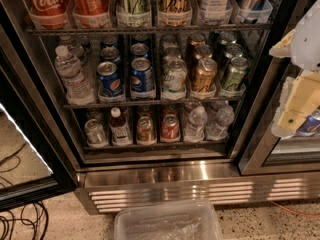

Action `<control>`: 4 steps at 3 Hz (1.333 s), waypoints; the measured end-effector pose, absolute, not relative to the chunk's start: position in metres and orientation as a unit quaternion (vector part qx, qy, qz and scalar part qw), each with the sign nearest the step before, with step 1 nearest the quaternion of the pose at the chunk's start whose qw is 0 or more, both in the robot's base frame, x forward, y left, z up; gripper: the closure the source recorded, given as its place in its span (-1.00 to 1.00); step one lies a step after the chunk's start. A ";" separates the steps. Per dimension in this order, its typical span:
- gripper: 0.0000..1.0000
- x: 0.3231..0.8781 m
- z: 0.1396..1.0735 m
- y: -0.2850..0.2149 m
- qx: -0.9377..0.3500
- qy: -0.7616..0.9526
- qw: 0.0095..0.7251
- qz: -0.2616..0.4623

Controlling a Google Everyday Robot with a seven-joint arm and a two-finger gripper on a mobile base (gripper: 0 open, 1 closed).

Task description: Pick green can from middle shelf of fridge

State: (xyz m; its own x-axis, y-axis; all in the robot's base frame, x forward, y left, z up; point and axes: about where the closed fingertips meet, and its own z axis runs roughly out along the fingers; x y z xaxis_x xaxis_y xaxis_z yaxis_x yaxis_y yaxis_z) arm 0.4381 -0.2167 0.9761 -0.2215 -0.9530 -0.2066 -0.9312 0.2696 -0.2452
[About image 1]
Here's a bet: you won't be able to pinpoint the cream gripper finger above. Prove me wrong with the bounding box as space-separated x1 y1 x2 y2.
271 109 306 139
269 29 295 58

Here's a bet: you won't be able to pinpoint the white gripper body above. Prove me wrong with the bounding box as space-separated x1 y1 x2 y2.
280 71 320 117

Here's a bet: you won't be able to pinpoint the green soda can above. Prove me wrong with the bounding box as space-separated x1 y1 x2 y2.
221 43 243 67
218 31 237 47
221 57 248 91

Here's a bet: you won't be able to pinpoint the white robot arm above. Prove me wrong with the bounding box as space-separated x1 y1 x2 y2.
269 0 320 138

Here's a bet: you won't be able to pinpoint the blue can behind right door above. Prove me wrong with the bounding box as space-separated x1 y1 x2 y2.
297 109 320 136

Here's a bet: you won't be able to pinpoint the blue Red Bull can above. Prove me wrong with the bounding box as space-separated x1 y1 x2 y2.
236 0 266 24

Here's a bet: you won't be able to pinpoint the middle gold soda can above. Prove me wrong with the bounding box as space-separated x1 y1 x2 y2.
193 44 212 61

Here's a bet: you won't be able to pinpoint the gold soda can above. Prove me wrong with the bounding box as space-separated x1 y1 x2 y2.
187 33 206 50
192 58 217 93
193 44 212 61

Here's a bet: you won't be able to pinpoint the front gold soda can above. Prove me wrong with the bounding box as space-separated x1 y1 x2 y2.
192 58 217 93

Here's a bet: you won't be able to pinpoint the rear gold soda can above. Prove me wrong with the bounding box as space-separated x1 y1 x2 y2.
187 33 206 50

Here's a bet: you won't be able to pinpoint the front white 7up can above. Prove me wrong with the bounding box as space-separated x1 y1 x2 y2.
163 58 187 93

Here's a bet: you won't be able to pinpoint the white 7up can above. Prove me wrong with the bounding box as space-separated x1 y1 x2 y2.
163 58 187 93
162 47 181 63

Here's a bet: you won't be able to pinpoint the middle white 7up can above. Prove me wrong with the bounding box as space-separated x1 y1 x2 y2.
162 47 181 63

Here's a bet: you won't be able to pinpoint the gold tall can top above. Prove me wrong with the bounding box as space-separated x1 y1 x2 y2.
159 0 190 26

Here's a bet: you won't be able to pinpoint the red can bottom shelf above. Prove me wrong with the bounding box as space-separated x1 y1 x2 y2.
161 114 180 142

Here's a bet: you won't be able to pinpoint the gold can bottom shelf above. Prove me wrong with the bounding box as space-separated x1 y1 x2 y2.
137 116 156 145

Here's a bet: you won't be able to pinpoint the middle right Pepsi can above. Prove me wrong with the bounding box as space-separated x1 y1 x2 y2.
130 43 149 59

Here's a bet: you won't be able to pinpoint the pepsi can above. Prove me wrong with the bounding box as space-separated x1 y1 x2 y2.
130 43 149 59
97 61 123 97
131 57 154 92
100 47 121 64

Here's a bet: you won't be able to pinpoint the front right Pepsi can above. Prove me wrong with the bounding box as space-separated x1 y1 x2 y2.
131 57 154 92

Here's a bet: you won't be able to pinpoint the middle left Pepsi can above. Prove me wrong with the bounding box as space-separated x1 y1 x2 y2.
100 47 121 64

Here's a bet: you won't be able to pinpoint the front left Pepsi can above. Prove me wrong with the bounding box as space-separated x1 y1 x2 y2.
97 61 123 97

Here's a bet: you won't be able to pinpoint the silver can bottom left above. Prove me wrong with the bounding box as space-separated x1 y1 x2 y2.
85 119 108 148

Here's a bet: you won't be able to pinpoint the orange soda can top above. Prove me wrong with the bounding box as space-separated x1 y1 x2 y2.
73 0 111 29

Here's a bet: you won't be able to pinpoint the steel fridge vent grille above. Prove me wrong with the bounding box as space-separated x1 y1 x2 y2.
75 161 320 215

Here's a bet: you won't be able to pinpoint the front water bottle middle shelf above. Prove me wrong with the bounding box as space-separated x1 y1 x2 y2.
55 45 94 105

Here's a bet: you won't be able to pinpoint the open glass fridge door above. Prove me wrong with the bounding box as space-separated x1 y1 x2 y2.
0 5 77 211

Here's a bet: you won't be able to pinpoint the right water bottle bottom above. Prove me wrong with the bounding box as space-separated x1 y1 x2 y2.
206 106 234 141

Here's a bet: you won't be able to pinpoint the water bottle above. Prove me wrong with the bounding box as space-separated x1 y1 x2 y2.
206 106 234 141
184 106 208 143

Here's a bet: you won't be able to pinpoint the left water bottle bottom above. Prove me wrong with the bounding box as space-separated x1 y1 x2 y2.
184 106 208 143

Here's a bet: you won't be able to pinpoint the clear plastic bin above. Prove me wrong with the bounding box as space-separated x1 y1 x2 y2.
114 200 223 240

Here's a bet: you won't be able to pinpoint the brown tea bottle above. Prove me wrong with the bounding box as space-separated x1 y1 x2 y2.
109 107 132 146

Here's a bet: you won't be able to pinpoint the top wire shelf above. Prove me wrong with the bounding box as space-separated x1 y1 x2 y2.
25 22 272 36

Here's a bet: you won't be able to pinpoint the wire shelf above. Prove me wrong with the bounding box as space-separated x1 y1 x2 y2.
25 22 272 36
63 96 243 109

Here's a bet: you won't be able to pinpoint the middle wire shelf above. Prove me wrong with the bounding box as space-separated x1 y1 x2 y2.
63 96 243 109

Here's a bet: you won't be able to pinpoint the orange floor cable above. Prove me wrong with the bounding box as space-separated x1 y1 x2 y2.
270 200 320 219

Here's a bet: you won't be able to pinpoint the black floor cables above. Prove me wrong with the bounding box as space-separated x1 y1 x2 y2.
0 140 50 240

